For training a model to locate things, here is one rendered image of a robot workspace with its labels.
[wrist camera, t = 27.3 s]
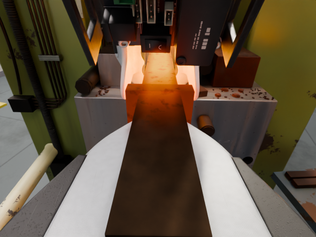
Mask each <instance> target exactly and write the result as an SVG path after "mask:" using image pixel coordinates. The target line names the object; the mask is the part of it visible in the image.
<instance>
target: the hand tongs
mask: <svg viewBox="0 0 316 237"><path fill-rule="evenodd" d="M285 176H286V177H287V178H288V180H290V181H291V183H292V185H293V186H294V187H295V188H296V189H300V188H316V170H311V171H288V172H286V173H285Z"/></svg>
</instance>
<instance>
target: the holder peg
mask: <svg viewBox="0 0 316 237"><path fill-rule="evenodd" d="M197 126H198V129H199V130H200V131H202V132H203V133H205V134H207V135H208V136H210V137H211V136H212V135H213V134H214V132H215V129H214V126H213V124H212V122H211V119H210V117H209V116H207V115H202V116H200V117H198V118H197Z"/></svg>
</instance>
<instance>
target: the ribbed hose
mask: <svg viewBox="0 0 316 237"><path fill-rule="evenodd" d="M2 2H3V5H4V7H5V10H6V12H7V13H6V14H7V15H8V16H7V17H8V19H9V22H10V24H11V27H12V31H13V33H14V35H15V38H16V42H17V44H18V46H19V47H18V48H19V50H20V53H21V56H22V59H23V62H24V64H25V67H26V70H27V73H28V75H29V79H30V82H31V84H32V87H33V90H34V93H35V96H36V98H37V102H38V105H39V107H40V110H41V113H42V116H43V119H44V121H45V124H46V127H47V130H48V133H49V136H50V139H51V142H52V144H53V146H54V148H55V149H56V150H57V151H58V154H57V156H56V157H55V159H54V160H53V162H52V163H51V165H50V169H51V171H52V174H53V176H54V177H56V176H57V175H58V174H59V173H60V172H61V171H62V170H63V169H64V168H65V167H66V166H67V165H68V164H69V163H71V162H72V159H71V156H70V155H64V154H63V150H62V147H61V145H60V141H59V138H58V135H57V132H56V129H55V125H54V123H53V120H52V117H51V114H50V110H49V109H47V108H48V106H46V105H47V103H45V102H46V100H44V99H45V96H44V93H43V89H42V86H41V83H40V80H39V77H38V74H37V71H36V68H35V65H34V62H33V59H32V56H31V54H30V50H29V48H28V44H27V40H26V38H25V36H24V35H25V34H24V31H23V29H22V27H21V26H22V25H21V22H20V20H19V19H20V18H18V17H19V16H18V13H17V11H16V8H15V7H16V6H14V5H15V3H13V2H14V1H13V0H2Z"/></svg>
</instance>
